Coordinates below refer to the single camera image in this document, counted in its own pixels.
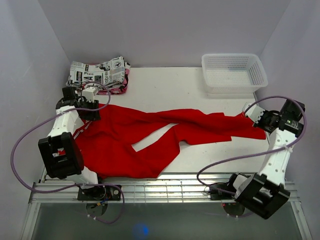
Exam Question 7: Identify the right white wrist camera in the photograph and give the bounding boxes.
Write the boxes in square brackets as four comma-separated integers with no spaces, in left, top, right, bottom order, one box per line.
[242,102,265,124]

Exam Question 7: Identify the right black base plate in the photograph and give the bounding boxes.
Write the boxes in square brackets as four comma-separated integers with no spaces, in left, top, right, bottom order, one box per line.
[209,182,236,201]

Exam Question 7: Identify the white plastic basket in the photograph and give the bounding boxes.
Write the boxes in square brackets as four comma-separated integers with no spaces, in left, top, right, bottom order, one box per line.
[201,53,268,94]

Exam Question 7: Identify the aluminium frame rail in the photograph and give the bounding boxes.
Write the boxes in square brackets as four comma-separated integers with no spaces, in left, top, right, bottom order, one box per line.
[28,92,301,205]

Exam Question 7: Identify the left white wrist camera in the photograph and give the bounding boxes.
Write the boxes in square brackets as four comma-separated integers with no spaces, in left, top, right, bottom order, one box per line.
[81,86,99,103]

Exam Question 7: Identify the red trousers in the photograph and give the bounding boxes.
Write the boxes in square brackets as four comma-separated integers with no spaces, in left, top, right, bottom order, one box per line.
[74,104,266,179]

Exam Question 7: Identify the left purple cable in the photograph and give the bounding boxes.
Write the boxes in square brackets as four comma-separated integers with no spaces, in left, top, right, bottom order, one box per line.
[11,81,126,225]

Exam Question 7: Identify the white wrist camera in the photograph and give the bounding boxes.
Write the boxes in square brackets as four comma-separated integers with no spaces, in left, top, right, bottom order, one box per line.
[242,102,265,124]
[81,86,99,103]

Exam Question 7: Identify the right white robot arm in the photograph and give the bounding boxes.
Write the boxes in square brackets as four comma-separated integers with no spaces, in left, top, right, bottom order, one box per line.
[225,99,305,220]

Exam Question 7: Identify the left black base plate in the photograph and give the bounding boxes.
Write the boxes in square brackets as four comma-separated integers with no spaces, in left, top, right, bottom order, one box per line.
[77,185,122,202]

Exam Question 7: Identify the newspaper print folded trousers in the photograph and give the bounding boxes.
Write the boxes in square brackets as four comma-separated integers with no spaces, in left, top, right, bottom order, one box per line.
[66,56,126,92]

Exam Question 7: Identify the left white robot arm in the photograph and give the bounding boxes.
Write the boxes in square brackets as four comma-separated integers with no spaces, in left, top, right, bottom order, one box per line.
[38,86,106,200]

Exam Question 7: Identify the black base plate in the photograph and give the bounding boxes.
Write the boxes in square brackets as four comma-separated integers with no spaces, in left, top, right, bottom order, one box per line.
[209,182,236,201]
[77,185,122,202]

